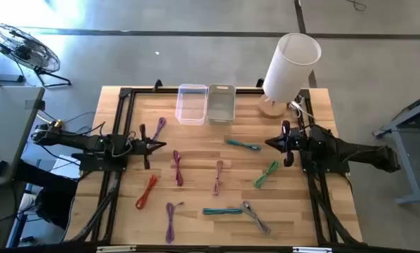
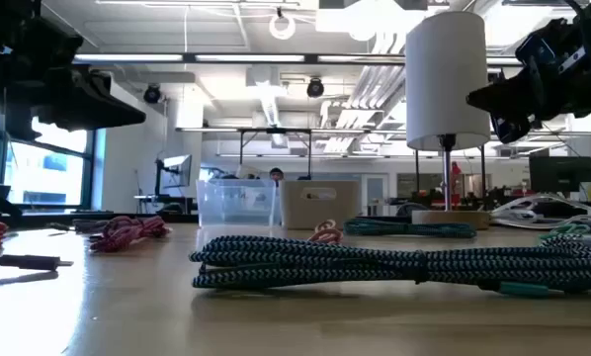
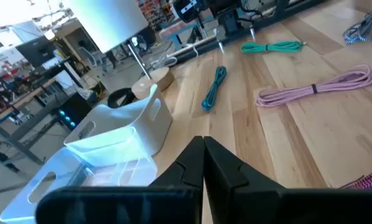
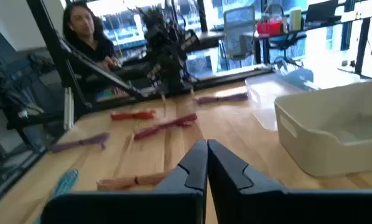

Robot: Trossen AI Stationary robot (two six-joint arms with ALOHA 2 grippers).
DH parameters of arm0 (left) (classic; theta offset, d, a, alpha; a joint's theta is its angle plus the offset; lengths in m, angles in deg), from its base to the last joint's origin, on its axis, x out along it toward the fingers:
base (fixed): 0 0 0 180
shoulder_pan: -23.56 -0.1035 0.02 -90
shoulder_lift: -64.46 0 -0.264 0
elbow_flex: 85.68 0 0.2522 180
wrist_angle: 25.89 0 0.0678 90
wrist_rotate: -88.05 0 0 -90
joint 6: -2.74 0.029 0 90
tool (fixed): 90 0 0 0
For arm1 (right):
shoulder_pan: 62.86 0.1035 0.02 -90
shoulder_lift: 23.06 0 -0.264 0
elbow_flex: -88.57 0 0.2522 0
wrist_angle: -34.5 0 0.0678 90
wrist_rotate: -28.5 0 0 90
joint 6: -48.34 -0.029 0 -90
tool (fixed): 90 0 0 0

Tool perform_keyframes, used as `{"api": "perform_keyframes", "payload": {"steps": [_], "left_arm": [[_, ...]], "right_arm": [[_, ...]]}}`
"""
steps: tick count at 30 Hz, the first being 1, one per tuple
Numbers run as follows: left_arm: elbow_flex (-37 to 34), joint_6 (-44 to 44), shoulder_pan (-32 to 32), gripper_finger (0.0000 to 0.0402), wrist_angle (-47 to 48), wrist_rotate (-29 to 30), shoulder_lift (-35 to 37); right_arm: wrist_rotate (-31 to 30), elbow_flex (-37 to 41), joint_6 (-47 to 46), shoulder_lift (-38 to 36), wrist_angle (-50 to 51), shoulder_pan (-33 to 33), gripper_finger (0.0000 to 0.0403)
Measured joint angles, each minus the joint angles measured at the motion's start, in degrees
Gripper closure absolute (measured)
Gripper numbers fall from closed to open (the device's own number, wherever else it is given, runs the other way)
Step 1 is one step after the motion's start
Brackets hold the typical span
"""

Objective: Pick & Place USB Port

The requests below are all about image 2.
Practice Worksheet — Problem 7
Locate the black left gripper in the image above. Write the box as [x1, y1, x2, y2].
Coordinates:
[3, 29, 147, 142]

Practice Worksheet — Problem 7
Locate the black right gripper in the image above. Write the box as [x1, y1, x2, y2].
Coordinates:
[465, 0, 591, 145]

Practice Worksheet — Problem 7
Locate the dark red braided usb cable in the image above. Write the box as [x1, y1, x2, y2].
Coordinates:
[88, 215, 172, 254]

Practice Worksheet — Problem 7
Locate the green braided usb cable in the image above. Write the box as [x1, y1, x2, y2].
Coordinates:
[539, 222, 591, 242]

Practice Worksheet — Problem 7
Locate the purple braided usb cable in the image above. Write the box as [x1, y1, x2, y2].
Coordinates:
[0, 253, 75, 272]

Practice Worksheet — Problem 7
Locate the pink braided usb cable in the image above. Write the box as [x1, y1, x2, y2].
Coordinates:
[306, 219, 345, 245]

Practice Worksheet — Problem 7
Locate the teal navy braided usb cable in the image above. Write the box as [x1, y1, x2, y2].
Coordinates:
[189, 234, 591, 299]

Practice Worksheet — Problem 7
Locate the grey monitor on arm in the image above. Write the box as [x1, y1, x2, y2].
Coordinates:
[154, 153, 194, 199]

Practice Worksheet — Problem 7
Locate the black round ceiling fixture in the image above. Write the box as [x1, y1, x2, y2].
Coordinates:
[142, 83, 163, 105]
[305, 77, 325, 99]

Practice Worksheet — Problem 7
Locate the white shade table lamp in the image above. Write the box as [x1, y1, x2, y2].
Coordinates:
[404, 10, 493, 231]

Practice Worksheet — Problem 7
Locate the black computer monitor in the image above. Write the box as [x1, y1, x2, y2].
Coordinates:
[528, 155, 591, 195]

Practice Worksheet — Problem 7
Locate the black overhead light bar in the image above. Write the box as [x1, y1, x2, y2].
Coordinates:
[72, 51, 524, 66]

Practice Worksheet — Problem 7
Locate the clear plastic bin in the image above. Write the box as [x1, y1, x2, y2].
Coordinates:
[195, 177, 283, 227]

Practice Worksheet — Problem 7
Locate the beige plastic bin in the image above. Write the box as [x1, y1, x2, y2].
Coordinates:
[278, 179, 361, 231]

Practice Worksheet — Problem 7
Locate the white lamp cord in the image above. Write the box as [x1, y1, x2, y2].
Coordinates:
[490, 194, 591, 229]

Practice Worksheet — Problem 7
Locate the black aluminium table frame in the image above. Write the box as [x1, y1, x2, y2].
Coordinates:
[0, 210, 201, 226]

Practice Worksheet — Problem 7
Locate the black metal frame stand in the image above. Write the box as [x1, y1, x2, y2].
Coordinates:
[237, 127, 314, 180]

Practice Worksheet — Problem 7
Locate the white ring light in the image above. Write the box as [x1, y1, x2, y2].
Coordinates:
[268, 7, 297, 42]

